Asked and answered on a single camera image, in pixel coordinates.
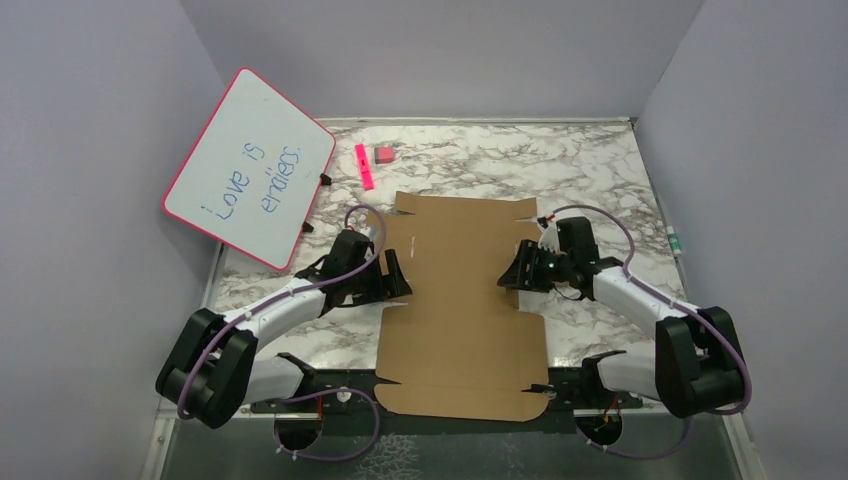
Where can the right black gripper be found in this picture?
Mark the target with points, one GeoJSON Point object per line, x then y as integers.
{"type": "Point", "coordinates": [518, 277]}

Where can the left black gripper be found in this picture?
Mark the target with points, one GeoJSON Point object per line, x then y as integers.
{"type": "Point", "coordinates": [387, 286]}

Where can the brown cardboard box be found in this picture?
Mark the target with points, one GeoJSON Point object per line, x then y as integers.
{"type": "Point", "coordinates": [459, 346]}

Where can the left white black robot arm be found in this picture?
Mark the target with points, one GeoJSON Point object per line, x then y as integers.
{"type": "Point", "coordinates": [212, 369]}

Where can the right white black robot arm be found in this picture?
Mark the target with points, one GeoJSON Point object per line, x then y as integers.
{"type": "Point", "coordinates": [695, 364]}

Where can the pink marker pen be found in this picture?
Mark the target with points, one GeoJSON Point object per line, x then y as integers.
{"type": "Point", "coordinates": [364, 168]}

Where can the pink eraser block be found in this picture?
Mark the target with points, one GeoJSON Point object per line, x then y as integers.
{"type": "Point", "coordinates": [384, 155]}

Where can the green capped marker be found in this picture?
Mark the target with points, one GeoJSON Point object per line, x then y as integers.
{"type": "Point", "coordinates": [673, 240]}

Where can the pink framed whiteboard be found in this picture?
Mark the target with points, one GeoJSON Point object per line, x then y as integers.
{"type": "Point", "coordinates": [253, 173]}

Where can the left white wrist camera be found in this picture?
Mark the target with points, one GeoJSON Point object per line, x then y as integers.
{"type": "Point", "coordinates": [349, 250]}

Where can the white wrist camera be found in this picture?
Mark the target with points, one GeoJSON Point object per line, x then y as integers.
{"type": "Point", "coordinates": [573, 236]}
{"type": "Point", "coordinates": [349, 250]}

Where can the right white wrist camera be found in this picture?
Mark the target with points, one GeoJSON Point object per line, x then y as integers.
{"type": "Point", "coordinates": [573, 236]}

